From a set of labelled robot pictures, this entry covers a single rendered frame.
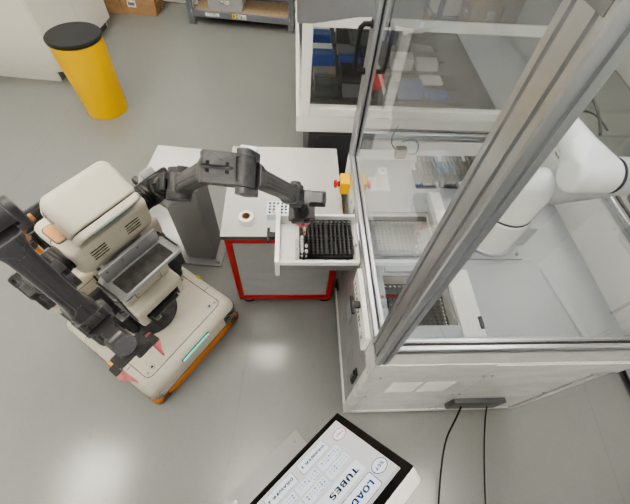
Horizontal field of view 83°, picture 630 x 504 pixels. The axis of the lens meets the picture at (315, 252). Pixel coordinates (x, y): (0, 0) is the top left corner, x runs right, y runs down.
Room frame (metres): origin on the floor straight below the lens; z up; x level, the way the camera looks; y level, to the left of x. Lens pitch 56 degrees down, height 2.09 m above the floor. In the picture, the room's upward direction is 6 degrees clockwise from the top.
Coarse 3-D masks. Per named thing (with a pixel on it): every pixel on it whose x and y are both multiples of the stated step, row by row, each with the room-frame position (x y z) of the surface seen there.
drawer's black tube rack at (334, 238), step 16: (304, 224) 0.94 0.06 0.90; (320, 224) 0.95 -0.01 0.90; (336, 224) 0.98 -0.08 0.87; (304, 240) 0.85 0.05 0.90; (320, 240) 0.86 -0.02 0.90; (336, 240) 0.87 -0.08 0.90; (352, 240) 0.88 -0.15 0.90; (304, 256) 0.79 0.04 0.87; (320, 256) 0.81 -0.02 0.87; (336, 256) 0.81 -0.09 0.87; (352, 256) 0.82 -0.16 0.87
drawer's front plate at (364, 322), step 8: (360, 272) 0.71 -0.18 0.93; (360, 280) 0.68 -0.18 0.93; (360, 288) 0.64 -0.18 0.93; (360, 296) 0.61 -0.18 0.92; (360, 312) 0.56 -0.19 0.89; (360, 320) 0.54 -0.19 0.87; (368, 320) 0.52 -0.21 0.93; (360, 328) 0.51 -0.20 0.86; (368, 328) 0.49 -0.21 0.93; (368, 336) 0.46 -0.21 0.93; (360, 344) 0.46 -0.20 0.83; (368, 344) 0.44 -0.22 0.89
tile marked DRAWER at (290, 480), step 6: (288, 474) 0.03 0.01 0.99; (282, 480) 0.02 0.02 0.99; (288, 480) 0.02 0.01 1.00; (294, 480) 0.02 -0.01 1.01; (276, 486) 0.01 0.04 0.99; (282, 486) 0.01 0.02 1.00; (288, 486) 0.01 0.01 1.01; (276, 492) -0.01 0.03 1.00; (282, 492) -0.01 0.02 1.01; (270, 498) -0.02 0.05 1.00; (276, 498) -0.02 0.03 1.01; (282, 498) -0.02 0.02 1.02
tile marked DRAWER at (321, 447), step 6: (318, 444) 0.11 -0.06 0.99; (324, 444) 0.11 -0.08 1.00; (312, 450) 0.09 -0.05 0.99; (318, 450) 0.09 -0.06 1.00; (324, 450) 0.09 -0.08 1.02; (306, 456) 0.08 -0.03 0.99; (312, 456) 0.08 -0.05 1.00; (318, 456) 0.08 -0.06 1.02; (300, 462) 0.06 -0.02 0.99; (306, 462) 0.06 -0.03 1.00; (312, 462) 0.06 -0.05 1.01; (300, 468) 0.05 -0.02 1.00; (306, 468) 0.05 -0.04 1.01
